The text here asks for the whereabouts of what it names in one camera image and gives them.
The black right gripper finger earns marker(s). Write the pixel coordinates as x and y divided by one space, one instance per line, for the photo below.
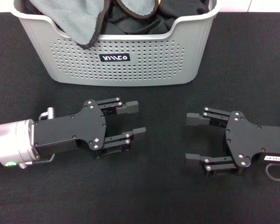
196 119
210 161

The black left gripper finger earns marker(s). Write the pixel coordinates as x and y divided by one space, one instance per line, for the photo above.
121 137
128 107

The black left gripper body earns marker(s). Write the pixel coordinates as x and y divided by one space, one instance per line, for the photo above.
67 133

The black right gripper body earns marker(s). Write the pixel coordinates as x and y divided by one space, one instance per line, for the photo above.
252 140

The yellow and grey towel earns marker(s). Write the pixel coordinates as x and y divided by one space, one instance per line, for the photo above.
79 23

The grey perforated plastic storage basket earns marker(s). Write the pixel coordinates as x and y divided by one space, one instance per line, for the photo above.
154 70

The black tablecloth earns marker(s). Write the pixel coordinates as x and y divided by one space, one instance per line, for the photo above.
140 198

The silver connector on left wrist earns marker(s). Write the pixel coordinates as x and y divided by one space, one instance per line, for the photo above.
50 112

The black fleece cloth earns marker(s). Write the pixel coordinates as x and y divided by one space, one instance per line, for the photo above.
130 28
184 8

